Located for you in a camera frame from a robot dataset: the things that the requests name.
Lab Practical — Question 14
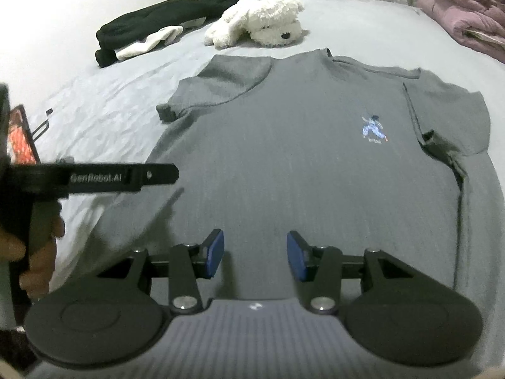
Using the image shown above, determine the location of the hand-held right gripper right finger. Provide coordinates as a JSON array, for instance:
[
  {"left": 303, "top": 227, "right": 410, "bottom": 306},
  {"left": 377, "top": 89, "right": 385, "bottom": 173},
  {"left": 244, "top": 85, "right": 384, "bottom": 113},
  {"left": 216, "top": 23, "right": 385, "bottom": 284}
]
[{"left": 286, "top": 230, "right": 416, "bottom": 316}]

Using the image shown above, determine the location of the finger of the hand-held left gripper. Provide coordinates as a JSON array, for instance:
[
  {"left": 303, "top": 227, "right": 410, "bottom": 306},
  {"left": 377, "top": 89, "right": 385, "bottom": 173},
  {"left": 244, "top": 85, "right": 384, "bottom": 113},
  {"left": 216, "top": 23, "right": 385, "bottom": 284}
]
[{"left": 8, "top": 162, "right": 180, "bottom": 203}]

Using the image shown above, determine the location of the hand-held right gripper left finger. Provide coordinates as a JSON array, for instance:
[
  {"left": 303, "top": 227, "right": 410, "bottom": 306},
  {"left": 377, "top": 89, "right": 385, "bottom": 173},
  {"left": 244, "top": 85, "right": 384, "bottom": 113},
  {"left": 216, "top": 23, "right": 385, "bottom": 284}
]
[{"left": 96, "top": 228, "right": 225, "bottom": 316}]

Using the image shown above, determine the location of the grey t-shirt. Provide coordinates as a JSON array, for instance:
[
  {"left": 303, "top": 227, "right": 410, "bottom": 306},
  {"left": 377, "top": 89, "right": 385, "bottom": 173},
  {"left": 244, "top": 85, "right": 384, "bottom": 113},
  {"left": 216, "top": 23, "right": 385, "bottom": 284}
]
[{"left": 85, "top": 47, "right": 505, "bottom": 301}]

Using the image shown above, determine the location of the black clothes pile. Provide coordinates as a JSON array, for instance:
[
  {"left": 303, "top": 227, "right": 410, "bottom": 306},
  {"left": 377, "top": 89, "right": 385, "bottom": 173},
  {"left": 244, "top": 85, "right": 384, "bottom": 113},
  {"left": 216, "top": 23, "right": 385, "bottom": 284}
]
[{"left": 95, "top": 0, "right": 247, "bottom": 69}]

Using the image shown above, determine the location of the person's left hand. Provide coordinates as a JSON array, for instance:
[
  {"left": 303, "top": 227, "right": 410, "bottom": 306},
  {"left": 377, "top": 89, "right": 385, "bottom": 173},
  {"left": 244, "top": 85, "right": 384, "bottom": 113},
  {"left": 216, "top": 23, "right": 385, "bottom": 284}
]
[{"left": 0, "top": 219, "right": 66, "bottom": 301}]

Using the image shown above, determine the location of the white cloth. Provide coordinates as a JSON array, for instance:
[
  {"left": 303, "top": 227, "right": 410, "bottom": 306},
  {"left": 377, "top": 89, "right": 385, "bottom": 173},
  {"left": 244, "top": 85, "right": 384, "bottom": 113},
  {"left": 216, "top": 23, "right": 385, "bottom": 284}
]
[{"left": 114, "top": 26, "right": 185, "bottom": 62}]

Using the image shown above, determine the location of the white plush dog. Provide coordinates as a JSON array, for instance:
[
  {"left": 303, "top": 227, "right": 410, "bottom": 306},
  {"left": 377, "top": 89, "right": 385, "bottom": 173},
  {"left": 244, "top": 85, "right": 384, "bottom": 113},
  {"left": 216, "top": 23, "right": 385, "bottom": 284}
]
[{"left": 204, "top": 0, "right": 306, "bottom": 49}]

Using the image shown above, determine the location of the folded pink quilt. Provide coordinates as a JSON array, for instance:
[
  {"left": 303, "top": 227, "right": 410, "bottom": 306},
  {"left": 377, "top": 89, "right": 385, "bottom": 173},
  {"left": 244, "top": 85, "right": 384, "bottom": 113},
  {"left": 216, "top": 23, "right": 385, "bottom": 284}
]
[{"left": 416, "top": 0, "right": 505, "bottom": 55}]

